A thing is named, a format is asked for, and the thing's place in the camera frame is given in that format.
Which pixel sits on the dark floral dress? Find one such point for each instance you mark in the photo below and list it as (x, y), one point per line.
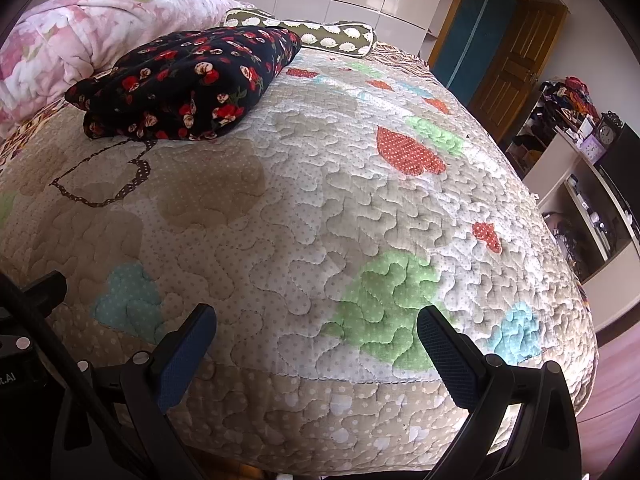
(190, 80)

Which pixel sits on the quilted patchwork bedspread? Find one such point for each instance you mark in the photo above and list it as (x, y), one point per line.
(300, 200)

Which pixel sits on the green pillow with white pattern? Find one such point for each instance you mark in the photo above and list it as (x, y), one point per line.
(340, 35)

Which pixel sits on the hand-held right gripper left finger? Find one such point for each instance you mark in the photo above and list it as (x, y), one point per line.
(185, 355)

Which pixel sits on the teal curtain panel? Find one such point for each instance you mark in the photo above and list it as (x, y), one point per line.
(470, 35)

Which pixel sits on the pile of colourful clothes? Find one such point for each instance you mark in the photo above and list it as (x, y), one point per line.
(555, 105)

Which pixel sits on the black television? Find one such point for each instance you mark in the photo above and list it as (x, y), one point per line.
(625, 180)

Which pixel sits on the purple table clock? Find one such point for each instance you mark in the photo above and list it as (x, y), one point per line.
(591, 149)

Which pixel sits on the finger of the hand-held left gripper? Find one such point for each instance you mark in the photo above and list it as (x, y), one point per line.
(45, 290)

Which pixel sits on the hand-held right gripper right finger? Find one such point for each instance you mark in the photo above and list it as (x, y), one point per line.
(447, 350)

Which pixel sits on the white shelf unit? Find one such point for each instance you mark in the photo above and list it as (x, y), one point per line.
(560, 180)

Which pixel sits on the black table clock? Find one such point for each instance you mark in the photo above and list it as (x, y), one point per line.
(607, 132)

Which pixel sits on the pink floral comforter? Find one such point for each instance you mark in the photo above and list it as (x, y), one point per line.
(45, 60)

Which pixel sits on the wooden door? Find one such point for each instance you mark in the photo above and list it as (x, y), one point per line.
(520, 70)

